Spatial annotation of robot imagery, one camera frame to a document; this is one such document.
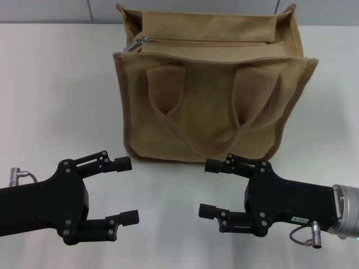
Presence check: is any silver metal zipper pull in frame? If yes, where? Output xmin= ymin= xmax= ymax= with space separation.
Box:
xmin=122 ymin=36 xmax=150 ymax=53

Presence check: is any left gripper cable with connectors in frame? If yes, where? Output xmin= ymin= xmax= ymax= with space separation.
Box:
xmin=10 ymin=166 xmax=38 ymax=186

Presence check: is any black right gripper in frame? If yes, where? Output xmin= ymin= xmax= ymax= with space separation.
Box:
xmin=198 ymin=153 xmax=342 ymax=238

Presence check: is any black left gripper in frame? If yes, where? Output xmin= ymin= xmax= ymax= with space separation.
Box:
xmin=0 ymin=150 xmax=140 ymax=246

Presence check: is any khaki canvas food bag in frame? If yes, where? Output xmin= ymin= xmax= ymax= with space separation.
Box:
xmin=112 ymin=2 xmax=320 ymax=164

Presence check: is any gripper cable with connectors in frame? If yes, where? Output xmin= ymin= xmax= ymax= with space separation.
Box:
xmin=289 ymin=220 xmax=324 ymax=251
xmin=10 ymin=166 xmax=38 ymax=186

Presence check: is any right gripper cable with connectors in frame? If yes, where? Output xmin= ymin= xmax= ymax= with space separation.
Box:
xmin=289 ymin=220 xmax=324 ymax=251

